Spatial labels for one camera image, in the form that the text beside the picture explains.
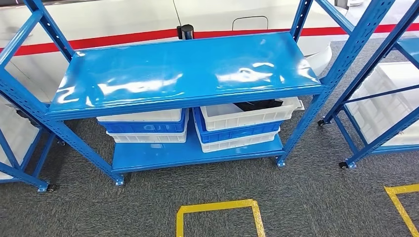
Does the black plastic part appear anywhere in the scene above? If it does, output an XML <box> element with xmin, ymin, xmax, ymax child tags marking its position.
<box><xmin>233</xmin><ymin>99</ymin><xmax>284</xmax><ymax>112</ymax></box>

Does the blue metal shelf rack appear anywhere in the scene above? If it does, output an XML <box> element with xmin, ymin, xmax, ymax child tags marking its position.
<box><xmin>0</xmin><ymin>125</ymin><xmax>57</xmax><ymax>193</ymax></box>
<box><xmin>317</xmin><ymin>0</ymin><xmax>419</xmax><ymax>170</ymax></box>
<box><xmin>0</xmin><ymin>0</ymin><xmax>397</xmax><ymax>187</ymax></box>

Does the yellow floor tape square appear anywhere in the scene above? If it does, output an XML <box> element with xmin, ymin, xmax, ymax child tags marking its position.
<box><xmin>175</xmin><ymin>198</ymin><xmax>266</xmax><ymax>237</ymax></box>

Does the white car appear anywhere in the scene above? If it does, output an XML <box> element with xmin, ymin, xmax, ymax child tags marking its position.
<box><xmin>0</xmin><ymin>0</ymin><xmax>419</xmax><ymax>105</ymax></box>

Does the black barrier stanchion post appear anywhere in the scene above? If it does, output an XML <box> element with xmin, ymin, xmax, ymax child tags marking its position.
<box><xmin>176</xmin><ymin>24</ymin><xmax>194</xmax><ymax>40</ymax></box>

